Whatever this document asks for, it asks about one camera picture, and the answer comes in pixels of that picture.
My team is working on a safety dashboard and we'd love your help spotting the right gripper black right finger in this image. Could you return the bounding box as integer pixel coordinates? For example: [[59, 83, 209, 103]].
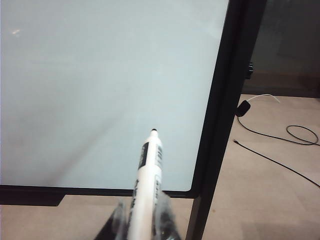
[[151, 191, 183, 240]]

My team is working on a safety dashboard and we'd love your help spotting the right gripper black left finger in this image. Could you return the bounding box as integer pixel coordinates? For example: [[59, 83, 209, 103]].
[[93, 198, 131, 240]]

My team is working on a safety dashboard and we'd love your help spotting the white whiteboard marker pen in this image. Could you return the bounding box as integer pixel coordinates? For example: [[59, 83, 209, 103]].
[[127, 128, 165, 240]]

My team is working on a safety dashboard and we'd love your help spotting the black whiteboard stand post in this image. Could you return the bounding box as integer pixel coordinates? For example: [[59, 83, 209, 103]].
[[185, 0, 269, 240]]

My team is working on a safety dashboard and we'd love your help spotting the thin black cable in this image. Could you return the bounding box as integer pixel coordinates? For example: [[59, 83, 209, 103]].
[[233, 139, 320, 188]]

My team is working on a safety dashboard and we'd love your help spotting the black cable with adapter plug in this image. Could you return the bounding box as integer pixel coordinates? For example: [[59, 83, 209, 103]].
[[234, 99, 320, 146]]

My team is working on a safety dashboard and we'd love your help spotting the white glass whiteboard black frame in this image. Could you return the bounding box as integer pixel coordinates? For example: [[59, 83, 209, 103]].
[[0, 0, 241, 208]]

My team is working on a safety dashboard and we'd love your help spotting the thin white wire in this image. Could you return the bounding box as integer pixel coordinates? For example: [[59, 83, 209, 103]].
[[246, 93, 280, 103]]

